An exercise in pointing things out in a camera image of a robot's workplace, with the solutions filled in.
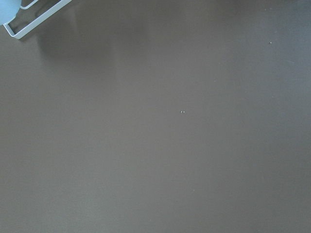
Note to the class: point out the blue cup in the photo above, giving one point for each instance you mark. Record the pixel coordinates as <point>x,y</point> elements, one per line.
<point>9,10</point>

